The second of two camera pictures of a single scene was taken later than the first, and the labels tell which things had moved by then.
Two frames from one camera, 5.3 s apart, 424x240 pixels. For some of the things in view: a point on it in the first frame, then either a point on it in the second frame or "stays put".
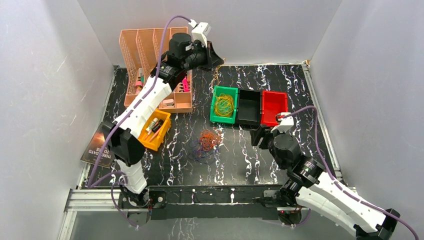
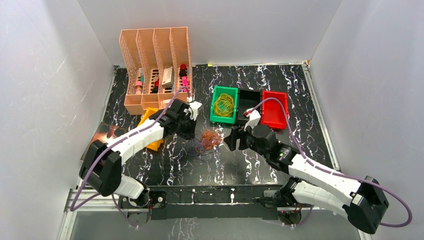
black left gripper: x=211 y=55 → x=187 y=129
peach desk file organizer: x=141 y=50 stays put
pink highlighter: x=185 y=83 stays put
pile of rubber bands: x=208 y=139 stays put
